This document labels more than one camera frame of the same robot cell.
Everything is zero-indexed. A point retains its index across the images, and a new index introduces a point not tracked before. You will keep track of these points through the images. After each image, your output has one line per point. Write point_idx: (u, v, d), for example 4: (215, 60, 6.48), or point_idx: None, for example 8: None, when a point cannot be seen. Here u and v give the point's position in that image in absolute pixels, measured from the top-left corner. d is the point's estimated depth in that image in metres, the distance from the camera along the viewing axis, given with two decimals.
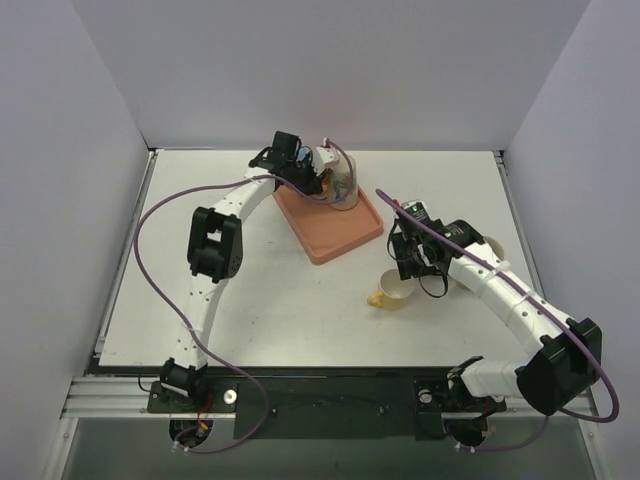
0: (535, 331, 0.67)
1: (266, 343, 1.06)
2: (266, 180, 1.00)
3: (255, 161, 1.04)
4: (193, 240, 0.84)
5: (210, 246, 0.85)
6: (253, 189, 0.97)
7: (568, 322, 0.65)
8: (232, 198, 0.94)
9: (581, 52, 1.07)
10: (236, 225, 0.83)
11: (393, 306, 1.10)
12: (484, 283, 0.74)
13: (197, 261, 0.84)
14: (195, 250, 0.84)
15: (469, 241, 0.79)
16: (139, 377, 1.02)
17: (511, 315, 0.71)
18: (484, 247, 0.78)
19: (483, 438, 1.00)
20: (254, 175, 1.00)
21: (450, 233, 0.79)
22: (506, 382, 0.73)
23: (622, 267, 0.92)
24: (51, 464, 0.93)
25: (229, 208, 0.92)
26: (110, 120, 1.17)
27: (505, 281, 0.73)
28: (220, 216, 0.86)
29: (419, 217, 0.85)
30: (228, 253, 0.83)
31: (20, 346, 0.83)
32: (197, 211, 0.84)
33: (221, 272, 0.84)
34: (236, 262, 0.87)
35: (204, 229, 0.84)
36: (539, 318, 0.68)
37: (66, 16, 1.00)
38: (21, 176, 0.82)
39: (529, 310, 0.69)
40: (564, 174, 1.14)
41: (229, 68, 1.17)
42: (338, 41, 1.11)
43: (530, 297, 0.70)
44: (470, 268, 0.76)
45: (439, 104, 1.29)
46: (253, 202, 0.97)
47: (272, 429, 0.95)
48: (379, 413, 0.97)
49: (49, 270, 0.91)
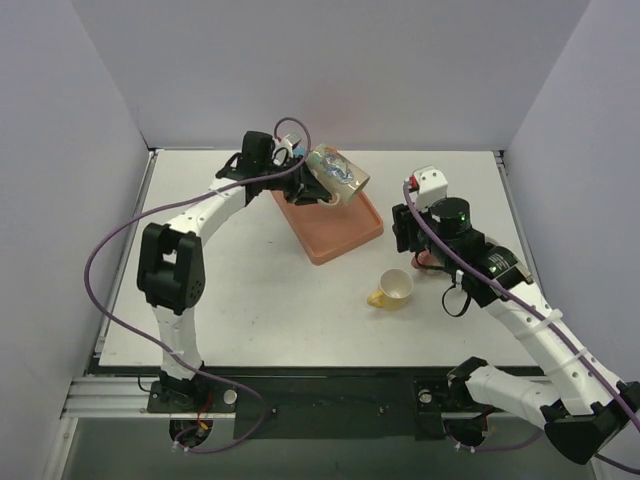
0: (585, 396, 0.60)
1: (266, 343, 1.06)
2: (234, 190, 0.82)
3: (223, 172, 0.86)
4: (143, 262, 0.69)
5: (166, 269, 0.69)
6: (221, 201, 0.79)
7: (619, 386, 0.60)
8: (192, 212, 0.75)
9: (582, 53, 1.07)
10: (195, 242, 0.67)
11: (393, 306, 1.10)
12: (531, 334, 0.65)
13: (149, 288, 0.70)
14: (147, 275, 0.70)
15: (514, 280, 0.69)
16: (139, 378, 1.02)
17: (556, 372, 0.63)
18: (533, 287, 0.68)
19: (483, 438, 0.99)
20: (220, 187, 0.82)
21: (495, 268, 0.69)
22: (523, 408, 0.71)
23: (622, 268, 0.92)
24: (51, 464, 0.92)
25: (188, 225, 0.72)
26: (109, 120, 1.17)
27: (555, 335, 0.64)
28: (176, 232, 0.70)
29: (464, 230, 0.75)
30: (185, 277, 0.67)
31: (20, 346, 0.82)
32: (148, 227, 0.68)
33: (179, 300, 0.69)
34: (198, 287, 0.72)
35: (157, 248, 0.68)
36: (591, 382, 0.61)
37: (66, 17, 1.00)
38: (21, 177, 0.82)
39: (581, 372, 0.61)
40: (564, 174, 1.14)
41: (229, 67, 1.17)
42: (338, 41, 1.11)
43: (583, 358, 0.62)
44: (516, 314, 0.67)
45: (439, 104, 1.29)
46: (219, 216, 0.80)
47: (272, 429, 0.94)
48: (379, 413, 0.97)
49: (49, 270, 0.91)
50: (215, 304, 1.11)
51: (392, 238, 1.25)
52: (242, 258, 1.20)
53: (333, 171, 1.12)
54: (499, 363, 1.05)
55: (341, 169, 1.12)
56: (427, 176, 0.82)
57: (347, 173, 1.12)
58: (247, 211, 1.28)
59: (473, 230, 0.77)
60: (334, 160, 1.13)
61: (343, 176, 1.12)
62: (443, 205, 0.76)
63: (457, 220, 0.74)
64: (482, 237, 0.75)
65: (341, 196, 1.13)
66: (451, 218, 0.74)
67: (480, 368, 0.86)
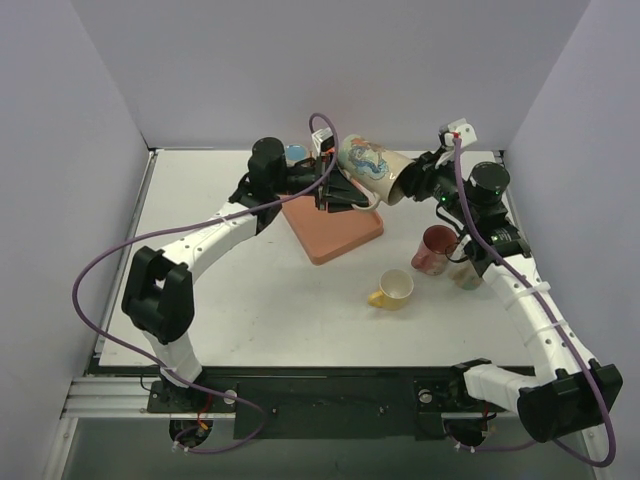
0: (553, 362, 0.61)
1: (266, 343, 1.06)
2: (243, 218, 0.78)
3: (238, 195, 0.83)
4: (130, 288, 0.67)
5: (151, 296, 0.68)
6: (224, 230, 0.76)
7: (590, 362, 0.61)
8: (192, 239, 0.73)
9: (581, 54, 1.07)
10: (184, 277, 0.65)
11: (393, 306, 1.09)
12: (515, 299, 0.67)
13: (132, 311, 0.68)
14: (132, 300, 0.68)
15: (512, 253, 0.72)
16: (140, 377, 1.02)
17: (532, 338, 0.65)
18: (530, 261, 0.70)
19: (483, 438, 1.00)
20: (229, 212, 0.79)
21: (496, 238, 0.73)
22: (507, 397, 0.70)
23: (622, 268, 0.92)
24: (51, 464, 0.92)
25: (182, 254, 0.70)
26: (109, 120, 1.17)
27: (539, 303, 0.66)
28: (168, 261, 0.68)
29: (494, 202, 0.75)
30: (170, 309, 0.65)
31: (19, 347, 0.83)
32: (141, 251, 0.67)
33: (159, 332, 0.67)
34: (183, 320, 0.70)
35: (145, 275, 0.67)
36: (562, 351, 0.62)
37: (66, 19, 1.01)
38: (22, 179, 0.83)
39: (555, 340, 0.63)
40: (564, 174, 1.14)
41: (229, 68, 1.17)
42: (337, 42, 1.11)
43: (560, 327, 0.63)
44: (505, 279, 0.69)
45: (438, 104, 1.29)
46: (221, 245, 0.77)
47: (273, 430, 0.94)
48: (379, 413, 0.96)
49: (50, 270, 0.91)
50: (216, 304, 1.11)
51: (392, 238, 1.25)
52: (243, 257, 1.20)
53: (364, 167, 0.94)
54: (499, 363, 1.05)
55: (373, 162, 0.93)
56: (460, 131, 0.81)
57: (380, 164, 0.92)
58: None
59: (502, 205, 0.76)
60: (364, 151, 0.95)
61: (375, 169, 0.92)
62: (483, 171, 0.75)
63: (490, 193, 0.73)
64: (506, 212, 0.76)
65: (380, 194, 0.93)
66: (485, 189, 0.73)
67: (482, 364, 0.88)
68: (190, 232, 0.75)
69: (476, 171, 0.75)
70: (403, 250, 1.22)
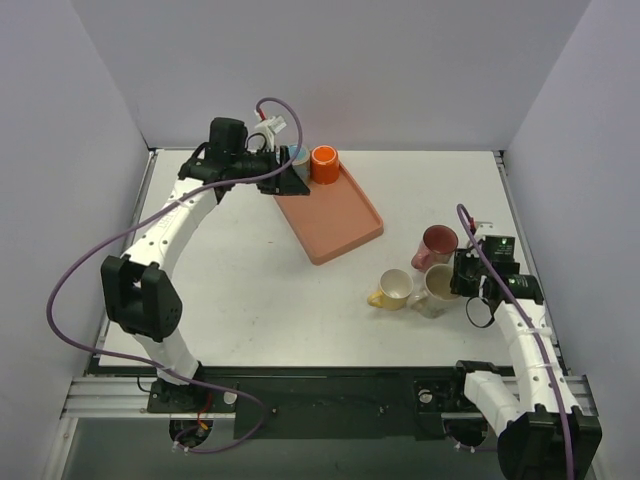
0: (534, 397, 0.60)
1: (266, 342, 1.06)
2: (200, 196, 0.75)
3: (187, 169, 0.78)
4: (111, 298, 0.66)
5: (135, 301, 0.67)
6: (183, 214, 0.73)
7: (572, 407, 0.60)
8: (154, 234, 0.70)
9: (582, 52, 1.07)
10: (159, 277, 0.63)
11: (392, 306, 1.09)
12: (516, 336, 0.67)
13: (122, 319, 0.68)
14: (117, 310, 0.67)
15: (526, 296, 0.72)
16: (138, 378, 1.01)
17: (522, 374, 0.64)
18: (540, 306, 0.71)
19: (483, 438, 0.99)
20: (183, 192, 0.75)
21: (514, 280, 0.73)
22: (495, 415, 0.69)
23: (621, 268, 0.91)
24: (52, 463, 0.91)
25: (149, 252, 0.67)
26: (108, 119, 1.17)
27: (537, 343, 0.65)
28: (138, 265, 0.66)
29: (500, 251, 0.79)
30: (154, 310, 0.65)
31: (19, 347, 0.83)
32: (108, 261, 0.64)
33: (154, 331, 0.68)
34: (174, 313, 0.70)
35: (120, 283, 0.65)
36: (548, 391, 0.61)
37: (66, 17, 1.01)
38: (20, 178, 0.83)
39: (543, 377, 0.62)
40: (564, 173, 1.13)
41: (228, 66, 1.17)
42: (336, 41, 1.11)
43: (551, 368, 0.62)
44: (511, 316, 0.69)
45: (439, 103, 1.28)
46: (186, 229, 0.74)
47: (271, 429, 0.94)
48: (379, 413, 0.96)
49: (50, 269, 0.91)
50: (217, 303, 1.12)
51: (392, 238, 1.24)
52: (243, 257, 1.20)
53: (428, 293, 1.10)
54: (498, 363, 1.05)
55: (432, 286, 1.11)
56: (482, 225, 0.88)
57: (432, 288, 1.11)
58: (246, 211, 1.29)
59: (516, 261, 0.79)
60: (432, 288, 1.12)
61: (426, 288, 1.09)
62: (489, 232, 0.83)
63: (495, 240, 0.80)
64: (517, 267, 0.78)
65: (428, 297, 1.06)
66: (490, 239, 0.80)
67: (485, 371, 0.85)
68: (150, 227, 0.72)
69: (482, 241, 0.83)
70: (403, 251, 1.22)
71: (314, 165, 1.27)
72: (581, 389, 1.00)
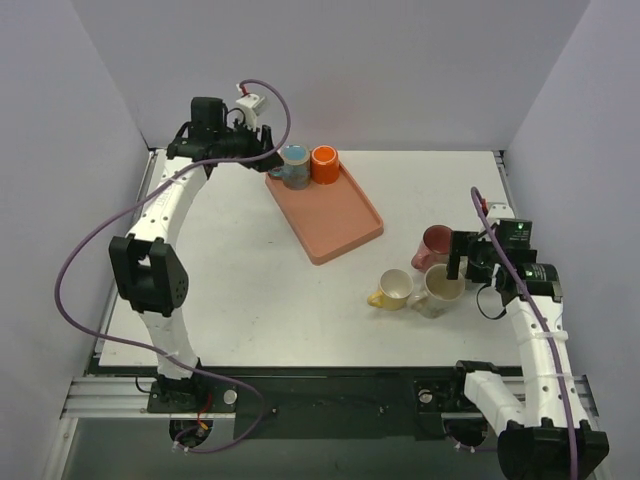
0: (542, 409, 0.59)
1: (266, 342, 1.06)
2: (191, 173, 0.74)
3: (173, 148, 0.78)
4: (120, 276, 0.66)
5: (144, 277, 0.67)
6: (179, 190, 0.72)
7: (581, 422, 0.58)
8: (154, 212, 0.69)
9: (582, 52, 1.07)
10: (166, 249, 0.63)
11: (392, 306, 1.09)
12: (528, 339, 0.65)
13: (133, 295, 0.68)
14: (127, 287, 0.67)
15: (543, 292, 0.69)
16: (136, 378, 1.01)
17: (531, 381, 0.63)
18: (558, 305, 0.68)
19: (483, 438, 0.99)
20: (174, 170, 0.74)
21: (531, 274, 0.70)
22: (496, 417, 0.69)
23: (621, 267, 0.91)
24: (52, 463, 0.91)
25: (153, 230, 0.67)
26: (108, 118, 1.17)
27: (550, 350, 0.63)
28: (144, 243, 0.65)
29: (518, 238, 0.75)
30: (166, 283, 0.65)
31: (20, 347, 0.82)
32: (114, 242, 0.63)
33: (166, 303, 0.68)
34: (182, 286, 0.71)
35: (128, 263, 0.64)
36: (557, 403, 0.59)
37: (66, 17, 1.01)
38: (20, 178, 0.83)
39: (553, 389, 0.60)
40: (564, 173, 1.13)
41: (228, 67, 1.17)
42: (336, 41, 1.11)
43: (563, 380, 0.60)
44: (525, 317, 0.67)
45: (439, 103, 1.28)
46: (183, 205, 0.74)
47: (271, 429, 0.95)
48: (379, 413, 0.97)
49: (50, 269, 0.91)
50: (217, 303, 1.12)
51: (392, 238, 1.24)
52: (243, 257, 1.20)
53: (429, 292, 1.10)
54: (498, 363, 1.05)
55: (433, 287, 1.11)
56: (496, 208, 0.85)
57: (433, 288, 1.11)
58: (246, 211, 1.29)
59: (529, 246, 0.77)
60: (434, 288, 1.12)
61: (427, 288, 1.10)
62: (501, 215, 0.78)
63: (511, 225, 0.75)
64: (534, 254, 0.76)
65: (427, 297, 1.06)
66: (506, 224, 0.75)
67: (485, 371, 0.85)
68: (148, 205, 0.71)
69: (495, 226, 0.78)
70: (403, 251, 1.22)
71: (314, 165, 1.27)
72: (581, 389, 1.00)
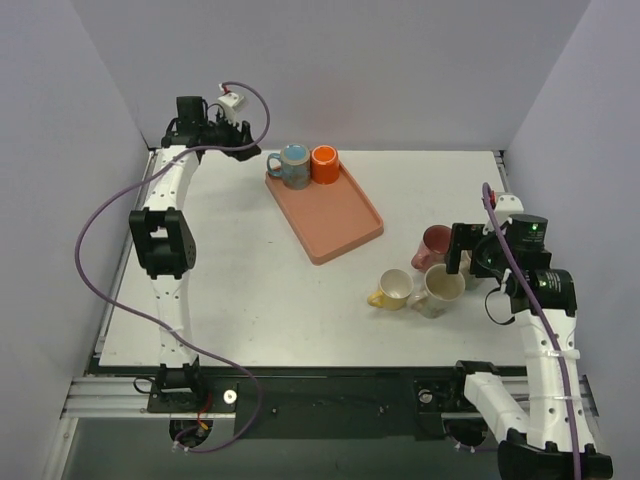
0: (547, 432, 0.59)
1: (266, 343, 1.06)
2: (187, 156, 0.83)
3: (167, 141, 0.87)
4: (139, 246, 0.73)
5: (160, 244, 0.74)
6: (179, 171, 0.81)
7: (586, 446, 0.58)
8: (162, 189, 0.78)
9: (582, 52, 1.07)
10: (178, 216, 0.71)
11: (393, 306, 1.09)
12: (536, 356, 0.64)
13: (150, 263, 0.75)
14: (146, 255, 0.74)
15: (555, 304, 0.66)
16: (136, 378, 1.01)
17: (537, 399, 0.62)
18: (571, 320, 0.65)
19: (483, 439, 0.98)
20: (173, 155, 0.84)
21: (545, 283, 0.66)
22: (496, 422, 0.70)
23: (620, 267, 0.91)
24: (52, 464, 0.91)
25: (164, 202, 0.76)
26: (108, 118, 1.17)
27: (559, 370, 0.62)
28: (158, 212, 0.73)
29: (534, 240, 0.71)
30: (181, 246, 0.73)
31: (19, 347, 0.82)
32: (132, 215, 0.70)
33: (181, 266, 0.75)
34: (193, 251, 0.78)
35: (145, 233, 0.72)
36: (563, 426, 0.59)
37: (67, 17, 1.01)
38: (20, 178, 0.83)
39: (559, 411, 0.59)
40: (564, 172, 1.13)
41: (228, 67, 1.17)
42: (336, 41, 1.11)
43: (571, 402, 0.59)
44: (535, 331, 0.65)
45: (439, 103, 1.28)
46: (186, 183, 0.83)
47: (271, 428, 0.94)
48: (379, 413, 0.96)
49: (50, 268, 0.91)
50: (217, 303, 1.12)
51: (392, 238, 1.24)
52: (243, 257, 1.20)
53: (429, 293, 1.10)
54: (498, 363, 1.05)
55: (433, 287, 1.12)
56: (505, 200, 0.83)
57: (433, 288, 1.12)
58: (246, 211, 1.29)
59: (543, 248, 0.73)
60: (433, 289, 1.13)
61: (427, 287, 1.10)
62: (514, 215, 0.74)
63: (525, 227, 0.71)
64: (548, 257, 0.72)
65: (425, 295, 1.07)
66: (520, 225, 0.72)
67: (485, 372, 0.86)
68: (156, 183, 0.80)
69: (508, 226, 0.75)
70: (403, 251, 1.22)
71: (314, 165, 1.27)
72: (581, 389, 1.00)
